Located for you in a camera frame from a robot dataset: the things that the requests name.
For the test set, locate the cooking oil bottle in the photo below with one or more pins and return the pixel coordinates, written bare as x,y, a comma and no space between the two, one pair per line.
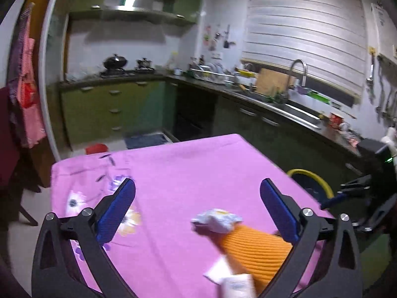
173,62

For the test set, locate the blue floor mat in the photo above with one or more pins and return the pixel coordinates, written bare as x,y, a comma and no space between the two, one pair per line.
145,141

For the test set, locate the glass sliding door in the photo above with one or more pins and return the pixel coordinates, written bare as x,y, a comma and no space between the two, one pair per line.
49,83

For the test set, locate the white tissue packet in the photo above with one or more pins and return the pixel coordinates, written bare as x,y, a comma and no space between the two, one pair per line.
237,287

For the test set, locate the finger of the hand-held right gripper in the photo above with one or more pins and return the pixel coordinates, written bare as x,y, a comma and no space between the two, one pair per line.
333,201
356,184

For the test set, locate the white paper piece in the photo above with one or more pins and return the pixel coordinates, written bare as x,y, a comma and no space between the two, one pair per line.
217,273

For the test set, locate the green lower kitchen cabinets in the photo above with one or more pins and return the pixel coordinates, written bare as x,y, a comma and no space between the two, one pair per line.
93,111

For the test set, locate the dark red chair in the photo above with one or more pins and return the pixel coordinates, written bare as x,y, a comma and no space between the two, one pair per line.
9,161

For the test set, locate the pink floral tablecloth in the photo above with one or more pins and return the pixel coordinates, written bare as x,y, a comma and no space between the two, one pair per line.
186,177

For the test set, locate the white water heater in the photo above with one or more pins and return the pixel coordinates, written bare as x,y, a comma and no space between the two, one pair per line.
384,31

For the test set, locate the green upper kitchen cabinets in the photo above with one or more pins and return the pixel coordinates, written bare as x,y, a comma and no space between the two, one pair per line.
186,3

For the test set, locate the yellow rimmed trash bin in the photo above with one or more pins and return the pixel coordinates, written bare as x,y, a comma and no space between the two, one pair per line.
310,186

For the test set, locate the red mug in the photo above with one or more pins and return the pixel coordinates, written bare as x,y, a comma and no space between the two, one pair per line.
336,120

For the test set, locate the dark base cabinets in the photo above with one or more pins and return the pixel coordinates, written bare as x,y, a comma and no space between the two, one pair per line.
248,130

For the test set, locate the small steel pot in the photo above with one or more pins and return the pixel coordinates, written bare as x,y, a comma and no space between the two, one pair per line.
144,63

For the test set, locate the orange textured packet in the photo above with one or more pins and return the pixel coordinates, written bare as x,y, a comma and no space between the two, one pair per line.
257,248

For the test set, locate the small steel faucet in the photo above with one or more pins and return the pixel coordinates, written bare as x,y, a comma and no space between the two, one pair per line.
249,77

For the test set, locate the red floor object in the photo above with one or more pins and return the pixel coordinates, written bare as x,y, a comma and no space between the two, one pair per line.
96,149

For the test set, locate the white striped window blind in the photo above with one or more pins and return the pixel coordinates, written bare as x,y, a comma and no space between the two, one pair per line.
294,21

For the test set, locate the purple sponge holder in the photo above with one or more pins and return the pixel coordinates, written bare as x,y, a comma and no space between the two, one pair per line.
301,90

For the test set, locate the purple apron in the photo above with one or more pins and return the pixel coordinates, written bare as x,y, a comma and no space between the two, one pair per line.
15,68

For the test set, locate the black wok with lid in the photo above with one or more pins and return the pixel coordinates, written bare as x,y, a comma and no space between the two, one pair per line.
114,62

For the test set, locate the white wrapper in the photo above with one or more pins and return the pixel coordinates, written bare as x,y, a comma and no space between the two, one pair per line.
217,220

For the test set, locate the hanging metal kitchen utensils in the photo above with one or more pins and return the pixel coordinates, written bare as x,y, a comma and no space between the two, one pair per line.
383,99

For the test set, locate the pink checked apron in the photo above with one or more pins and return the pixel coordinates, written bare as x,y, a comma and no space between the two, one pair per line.
31,115

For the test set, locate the black hanging spatula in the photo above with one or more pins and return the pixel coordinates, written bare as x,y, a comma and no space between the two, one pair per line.
227,42

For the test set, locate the wooden cutting board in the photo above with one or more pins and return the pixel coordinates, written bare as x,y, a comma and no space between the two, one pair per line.
273,82

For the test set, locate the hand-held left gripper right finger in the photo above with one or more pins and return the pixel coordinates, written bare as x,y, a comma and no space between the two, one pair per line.
279,211

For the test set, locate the gas stove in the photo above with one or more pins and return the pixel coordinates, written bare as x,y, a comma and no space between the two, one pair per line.
124,73

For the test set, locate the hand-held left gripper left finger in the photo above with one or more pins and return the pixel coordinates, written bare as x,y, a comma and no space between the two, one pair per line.
116,211

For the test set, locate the white wall outlet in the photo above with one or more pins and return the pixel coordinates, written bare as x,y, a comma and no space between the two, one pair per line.
216,56

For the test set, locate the dark stone kitchen counter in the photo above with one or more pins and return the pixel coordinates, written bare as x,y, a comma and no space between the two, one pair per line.
338,136

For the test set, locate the hanging grey ladle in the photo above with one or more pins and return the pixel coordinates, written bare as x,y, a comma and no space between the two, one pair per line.
215,42

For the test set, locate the tall steel faucet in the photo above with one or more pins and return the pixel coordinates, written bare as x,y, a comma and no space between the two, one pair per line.
304,71

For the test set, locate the yellow kitchen tool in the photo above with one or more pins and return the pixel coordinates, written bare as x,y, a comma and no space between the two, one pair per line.
245,73

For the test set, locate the dish rack with dishes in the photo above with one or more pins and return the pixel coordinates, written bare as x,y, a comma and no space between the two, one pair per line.
211,74

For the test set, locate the pink wall decoration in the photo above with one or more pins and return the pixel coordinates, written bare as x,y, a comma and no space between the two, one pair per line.
206,37

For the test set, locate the green kitchen cabinets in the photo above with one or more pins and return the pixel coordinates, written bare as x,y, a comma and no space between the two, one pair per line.
186,3
93,111

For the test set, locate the steel kitchen sink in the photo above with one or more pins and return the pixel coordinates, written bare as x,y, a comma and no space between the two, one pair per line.
294,111

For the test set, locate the green vegetables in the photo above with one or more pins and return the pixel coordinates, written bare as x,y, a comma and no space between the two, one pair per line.
276,97

